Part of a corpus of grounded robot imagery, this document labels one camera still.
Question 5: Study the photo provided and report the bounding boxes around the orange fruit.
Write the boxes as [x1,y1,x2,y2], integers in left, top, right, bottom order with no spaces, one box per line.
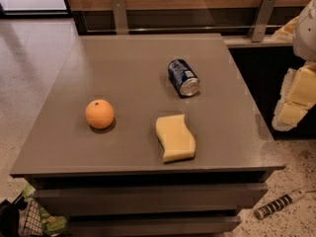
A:
[85,100,115,129]

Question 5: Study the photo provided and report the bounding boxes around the green snack bag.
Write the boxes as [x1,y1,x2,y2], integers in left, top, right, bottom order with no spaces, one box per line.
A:
[22,185,67,237]

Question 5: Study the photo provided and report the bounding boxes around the checkered white packet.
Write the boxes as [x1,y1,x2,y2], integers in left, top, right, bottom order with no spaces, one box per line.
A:
[19,200,42,237]

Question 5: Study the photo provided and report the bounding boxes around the black bag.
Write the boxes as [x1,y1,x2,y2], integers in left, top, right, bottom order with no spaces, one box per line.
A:
[0,195,26,237]

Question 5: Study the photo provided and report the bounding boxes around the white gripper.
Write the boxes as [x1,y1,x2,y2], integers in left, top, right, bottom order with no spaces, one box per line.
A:
[272,0,316,131]

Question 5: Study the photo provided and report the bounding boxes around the grey drawer cabinet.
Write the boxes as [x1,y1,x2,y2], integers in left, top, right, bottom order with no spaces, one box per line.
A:
[11,34,284,237]

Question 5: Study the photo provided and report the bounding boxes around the left metal bracket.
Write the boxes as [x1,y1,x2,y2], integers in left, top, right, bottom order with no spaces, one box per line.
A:
[112,0,128,35]

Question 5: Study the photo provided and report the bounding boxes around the striped power strip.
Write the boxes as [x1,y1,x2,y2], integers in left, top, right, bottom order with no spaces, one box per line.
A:
[254,190,306,220]

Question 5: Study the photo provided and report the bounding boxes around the yellow sponge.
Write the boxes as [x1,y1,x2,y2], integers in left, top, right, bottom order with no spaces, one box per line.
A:
[156,115,196,163]

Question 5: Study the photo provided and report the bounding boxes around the metal bracket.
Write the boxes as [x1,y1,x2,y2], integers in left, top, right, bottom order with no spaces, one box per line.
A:
[112,0,128,35]
[248,0,277,42]

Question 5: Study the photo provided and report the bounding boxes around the right metal bracket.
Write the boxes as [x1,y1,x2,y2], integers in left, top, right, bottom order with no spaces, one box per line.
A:
[248,0,277,42]

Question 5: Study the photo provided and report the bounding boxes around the blue pepsi can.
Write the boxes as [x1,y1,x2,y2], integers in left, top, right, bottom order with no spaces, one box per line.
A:
[168,59,200,97]

